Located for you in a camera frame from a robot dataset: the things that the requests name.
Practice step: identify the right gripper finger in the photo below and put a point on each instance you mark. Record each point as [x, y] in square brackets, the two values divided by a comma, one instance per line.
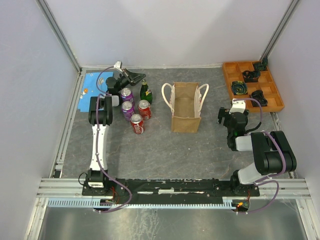
[220, 119]
[222, 111]

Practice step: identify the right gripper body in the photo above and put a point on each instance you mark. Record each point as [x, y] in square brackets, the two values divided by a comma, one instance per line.
[227, 120]

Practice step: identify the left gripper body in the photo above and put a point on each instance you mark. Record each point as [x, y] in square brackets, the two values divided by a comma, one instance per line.
[123, 82]

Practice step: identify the purple soda can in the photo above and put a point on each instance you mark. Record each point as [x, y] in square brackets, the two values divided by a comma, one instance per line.
[127, 95]
[128, 110]

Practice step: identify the green glass bottle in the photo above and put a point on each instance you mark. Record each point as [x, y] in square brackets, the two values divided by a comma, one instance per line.
[145, 92]

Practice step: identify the red soda can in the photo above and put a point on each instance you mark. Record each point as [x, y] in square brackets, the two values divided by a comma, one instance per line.
[144, 108]

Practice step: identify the silver top soda can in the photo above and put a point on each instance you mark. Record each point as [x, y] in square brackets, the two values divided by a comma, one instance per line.
[137, 123]

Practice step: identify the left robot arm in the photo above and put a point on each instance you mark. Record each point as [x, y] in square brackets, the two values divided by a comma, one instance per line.
[100, 116]

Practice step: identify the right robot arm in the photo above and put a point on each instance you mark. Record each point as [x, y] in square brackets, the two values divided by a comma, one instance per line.
[272, 153]

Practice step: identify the rolled blue yellow sock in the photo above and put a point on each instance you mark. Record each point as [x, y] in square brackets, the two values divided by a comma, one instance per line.
[239, 88]

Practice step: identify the rolled black sock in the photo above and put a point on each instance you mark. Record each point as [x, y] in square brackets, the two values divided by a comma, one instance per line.
[258, 95]

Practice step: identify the blue patterned cloth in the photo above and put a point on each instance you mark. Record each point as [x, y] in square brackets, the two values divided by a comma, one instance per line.
[89, 88]

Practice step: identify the orange wooden divider tray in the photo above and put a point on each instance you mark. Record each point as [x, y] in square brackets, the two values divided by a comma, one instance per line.
[233, 72]

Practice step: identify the rolled dark sock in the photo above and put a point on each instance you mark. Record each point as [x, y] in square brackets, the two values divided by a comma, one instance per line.
[261, 65]
[251, 76]

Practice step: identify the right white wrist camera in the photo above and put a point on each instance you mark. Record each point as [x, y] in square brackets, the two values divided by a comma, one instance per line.
[237, 106]

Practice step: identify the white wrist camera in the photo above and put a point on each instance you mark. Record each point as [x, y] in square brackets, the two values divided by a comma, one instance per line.
[237, 106]
[118, 66]

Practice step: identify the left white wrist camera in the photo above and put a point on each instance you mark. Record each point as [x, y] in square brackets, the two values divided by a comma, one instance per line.
[118, 66]

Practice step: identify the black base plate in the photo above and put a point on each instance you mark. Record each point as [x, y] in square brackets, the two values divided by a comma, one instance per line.
[172, 191]

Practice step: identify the aluminium frame rail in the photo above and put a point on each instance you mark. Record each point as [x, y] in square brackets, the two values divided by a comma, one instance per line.
[75, 188]

